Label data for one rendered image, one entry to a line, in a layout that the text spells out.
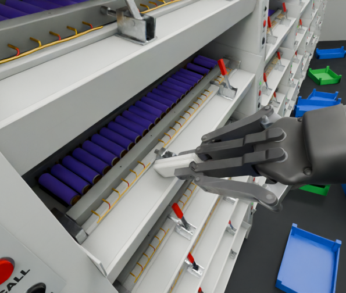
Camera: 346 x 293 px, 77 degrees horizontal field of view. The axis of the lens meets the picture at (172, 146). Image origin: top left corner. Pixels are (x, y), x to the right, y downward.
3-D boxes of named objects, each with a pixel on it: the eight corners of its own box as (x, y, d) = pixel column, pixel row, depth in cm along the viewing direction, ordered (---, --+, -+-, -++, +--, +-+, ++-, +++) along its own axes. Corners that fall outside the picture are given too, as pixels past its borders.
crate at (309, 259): (290, 231, 115) (292, 222, 110) (336, 249, 104) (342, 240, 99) (274, 286, 97) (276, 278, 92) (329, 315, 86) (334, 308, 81)
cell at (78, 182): (62, 168, 34) (92, 188, 32) (52, 176, 33) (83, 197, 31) (59, 161, 33) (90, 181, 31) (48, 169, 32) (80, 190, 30)
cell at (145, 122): (128, 115, 45) (154, 128, 43) (121, 120, 44) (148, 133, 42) (127, 108, 43) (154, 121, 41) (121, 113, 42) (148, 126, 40)
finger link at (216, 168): (292, 163, 25) (293, 174, 24) (203, 174, 31) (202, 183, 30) (283, 144, 22) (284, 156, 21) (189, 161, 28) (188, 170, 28)
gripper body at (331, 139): (368, 200, 20) (264, 202, 26) (350, 129, 25) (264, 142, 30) (369, 161, 16) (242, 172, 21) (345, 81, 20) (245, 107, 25)
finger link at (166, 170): (203, 168, 31) (203, 173, 30) (165, 173, 35) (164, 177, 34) (193, 157, 29) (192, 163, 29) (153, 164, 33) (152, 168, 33)
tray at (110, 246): (250, 87, 66) (262, 56, 59) (110, 286, 28) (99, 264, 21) (191, 66, 72) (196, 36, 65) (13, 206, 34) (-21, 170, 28)
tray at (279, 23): (292, 28, 109) (306, -5, 99) (259, 75, 72) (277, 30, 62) (253, 18, 115) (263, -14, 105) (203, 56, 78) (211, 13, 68)
